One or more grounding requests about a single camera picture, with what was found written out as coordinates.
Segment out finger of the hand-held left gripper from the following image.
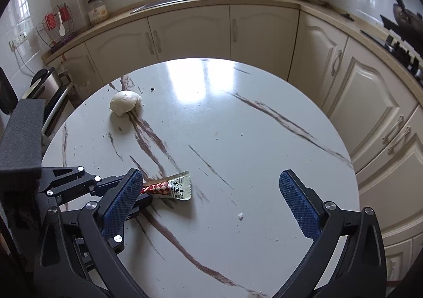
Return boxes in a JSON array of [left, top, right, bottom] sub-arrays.
[[112, 193, 153, 247], [37, 166, 129, 201]]

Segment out white wall socket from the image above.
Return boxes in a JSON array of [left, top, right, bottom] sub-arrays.
[[8, 31, 28, 51]]

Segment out black gas stove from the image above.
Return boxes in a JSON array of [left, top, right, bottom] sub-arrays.
[[360, 29, 423, 82]]

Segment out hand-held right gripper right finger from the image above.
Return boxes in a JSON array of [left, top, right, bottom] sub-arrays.
[[274, 170, 388, 298]]

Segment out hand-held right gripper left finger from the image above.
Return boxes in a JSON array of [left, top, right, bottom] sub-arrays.
[[33, 168, 153, 298]]

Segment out red wire knife rack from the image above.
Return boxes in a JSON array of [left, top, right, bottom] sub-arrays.
[[36, 3, 77, 48]]

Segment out black silver rice cooker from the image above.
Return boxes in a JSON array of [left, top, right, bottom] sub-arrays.
[[0, 67, 75, 140]]

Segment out steel sink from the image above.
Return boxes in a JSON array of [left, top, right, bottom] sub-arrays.
[[130, 0, 212, 15]]

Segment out red checked sauce sachet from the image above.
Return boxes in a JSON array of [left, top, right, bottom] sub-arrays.
[[140, 171, 192, 201]]

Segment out round marble table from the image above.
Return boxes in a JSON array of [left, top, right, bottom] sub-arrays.
[[41, 58, 361, 298]]

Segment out white steamed bun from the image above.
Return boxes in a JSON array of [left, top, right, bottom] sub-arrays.
[[110, 90, 144, 118]]

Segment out large clear jar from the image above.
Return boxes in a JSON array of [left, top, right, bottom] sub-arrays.
[[88, 0, 109, 25]]

